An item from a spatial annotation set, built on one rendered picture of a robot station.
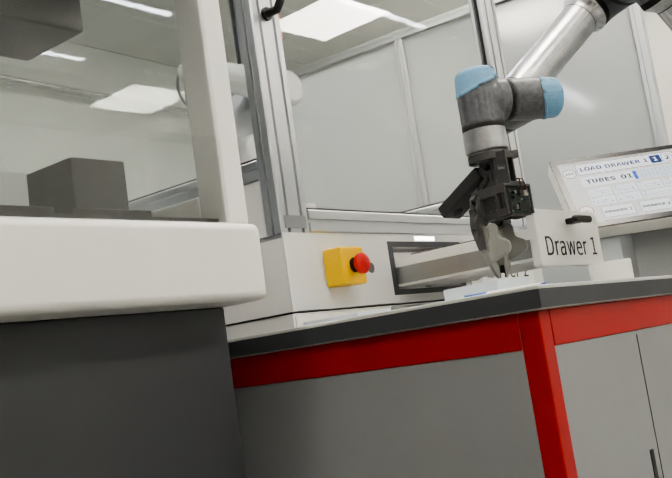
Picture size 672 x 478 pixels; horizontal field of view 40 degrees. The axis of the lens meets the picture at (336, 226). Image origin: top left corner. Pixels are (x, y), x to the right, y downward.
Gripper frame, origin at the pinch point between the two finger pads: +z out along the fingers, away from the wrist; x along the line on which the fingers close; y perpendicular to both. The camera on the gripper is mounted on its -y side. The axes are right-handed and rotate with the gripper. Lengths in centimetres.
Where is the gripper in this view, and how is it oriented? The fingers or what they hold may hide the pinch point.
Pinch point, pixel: (497, 270)
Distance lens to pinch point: 163.5
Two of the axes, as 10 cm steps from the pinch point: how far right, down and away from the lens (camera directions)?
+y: 6.4, -2.0, -7.4
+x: 7.6, -0.2, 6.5
